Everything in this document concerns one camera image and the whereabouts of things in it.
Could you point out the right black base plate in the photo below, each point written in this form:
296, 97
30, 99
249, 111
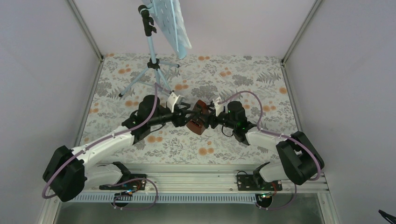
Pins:
247, 182

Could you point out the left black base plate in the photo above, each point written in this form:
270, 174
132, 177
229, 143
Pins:
132, 182

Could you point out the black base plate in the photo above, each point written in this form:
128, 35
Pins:
247, 182
132, 182

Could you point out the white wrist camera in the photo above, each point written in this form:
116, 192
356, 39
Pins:
173, 100
218, 106

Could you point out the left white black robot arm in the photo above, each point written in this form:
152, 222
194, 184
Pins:
71, 171

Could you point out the black object bottom right corner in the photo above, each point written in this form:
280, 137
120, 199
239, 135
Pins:
388, 217

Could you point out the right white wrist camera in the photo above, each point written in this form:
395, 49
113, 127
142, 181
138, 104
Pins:
218, 106

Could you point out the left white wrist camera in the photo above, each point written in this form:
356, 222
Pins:
173, 100

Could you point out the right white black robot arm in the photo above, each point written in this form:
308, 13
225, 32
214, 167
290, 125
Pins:
298, 162

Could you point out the light blue music stand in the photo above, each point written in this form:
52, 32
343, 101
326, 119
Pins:
164, 15

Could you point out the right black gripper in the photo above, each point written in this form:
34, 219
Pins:
208, 117

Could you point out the floral patterned table mat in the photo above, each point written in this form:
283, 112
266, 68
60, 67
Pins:
264, 96

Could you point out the brown wooden metronome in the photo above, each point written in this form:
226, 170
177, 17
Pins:
196, 124

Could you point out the light blue cable duct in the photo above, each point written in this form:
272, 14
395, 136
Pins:
244, 198

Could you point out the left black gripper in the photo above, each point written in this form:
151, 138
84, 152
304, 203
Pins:
181, 121

